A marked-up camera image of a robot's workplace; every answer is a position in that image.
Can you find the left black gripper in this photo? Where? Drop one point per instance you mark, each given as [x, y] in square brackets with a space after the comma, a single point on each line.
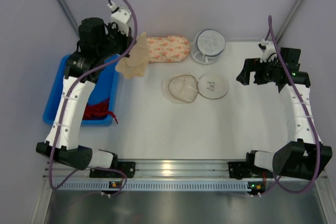
[125, 42]

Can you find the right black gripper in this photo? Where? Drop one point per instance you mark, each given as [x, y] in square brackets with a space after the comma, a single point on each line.
[255, 69]

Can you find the beige bra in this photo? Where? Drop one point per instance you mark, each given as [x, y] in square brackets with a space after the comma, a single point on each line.
[136, 64]

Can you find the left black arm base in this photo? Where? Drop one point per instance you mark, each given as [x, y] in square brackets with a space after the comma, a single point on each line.
[128, 168]

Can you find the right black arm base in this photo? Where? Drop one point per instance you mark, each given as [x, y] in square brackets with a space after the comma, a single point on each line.
[240, 170]

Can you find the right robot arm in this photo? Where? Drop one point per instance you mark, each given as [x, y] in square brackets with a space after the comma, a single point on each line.
[298, 158]

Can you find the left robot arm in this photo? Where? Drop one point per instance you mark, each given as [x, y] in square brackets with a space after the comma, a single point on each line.
[98, 42]

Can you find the white mesh cylinder bag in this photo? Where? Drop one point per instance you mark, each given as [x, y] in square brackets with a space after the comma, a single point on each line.
[207, 46]

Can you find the floral laundry bag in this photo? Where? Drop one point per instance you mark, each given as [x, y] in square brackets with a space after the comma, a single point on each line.
[168, 49]

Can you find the blue plastic bin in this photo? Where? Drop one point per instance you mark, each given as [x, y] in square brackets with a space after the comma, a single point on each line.
[105, 90]

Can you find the red garment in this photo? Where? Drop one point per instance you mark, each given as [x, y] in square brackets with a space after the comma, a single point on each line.
[98, 111]

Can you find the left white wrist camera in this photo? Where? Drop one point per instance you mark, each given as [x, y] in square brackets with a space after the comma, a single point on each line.
[120, 16]

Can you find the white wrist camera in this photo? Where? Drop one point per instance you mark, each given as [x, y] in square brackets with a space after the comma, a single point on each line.
[120, 16]
[268, 49]

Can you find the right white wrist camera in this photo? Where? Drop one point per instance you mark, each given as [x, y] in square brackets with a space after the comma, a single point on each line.
[268, 49]

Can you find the aluminium mounting rail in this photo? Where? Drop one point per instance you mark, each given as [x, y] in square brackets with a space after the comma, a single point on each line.
[156, 169]

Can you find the slotted cable duct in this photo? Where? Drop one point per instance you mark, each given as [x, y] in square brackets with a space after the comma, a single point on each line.
[163, 185]

